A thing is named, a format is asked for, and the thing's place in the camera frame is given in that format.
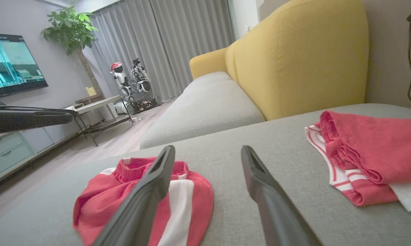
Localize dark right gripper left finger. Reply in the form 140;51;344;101
91;145;176;246

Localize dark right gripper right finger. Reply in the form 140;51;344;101
241;145;324;246

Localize red shorts with white stripe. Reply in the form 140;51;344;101
72;156;214;246

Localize red shirt with striped sleeves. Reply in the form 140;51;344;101
304;110;411;212

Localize grey television cabinet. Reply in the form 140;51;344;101
0;129;77;189

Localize flat screen television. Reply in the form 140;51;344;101
0;33;49;99

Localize large grey sofa ottoman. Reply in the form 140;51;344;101
0;104;411;246

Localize white ribbed container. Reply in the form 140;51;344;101
100;102;119;122

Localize green potted tree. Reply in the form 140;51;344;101
41;7;105;97

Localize white robot with red hat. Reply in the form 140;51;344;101
110;62;133;98

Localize grey sofa seat cushion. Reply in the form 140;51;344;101
140;71;266;150

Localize dark grey humanoid robot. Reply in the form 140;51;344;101
130;58;152;94

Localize yellow sofa backrest cushion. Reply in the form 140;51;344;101
225;0;369;121

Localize grey pleated curtain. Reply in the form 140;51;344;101
89;0;236;101

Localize yellow sofa armrest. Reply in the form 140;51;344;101
189;47;229;80

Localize metal frame side table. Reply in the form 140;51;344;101
60;95;135;147

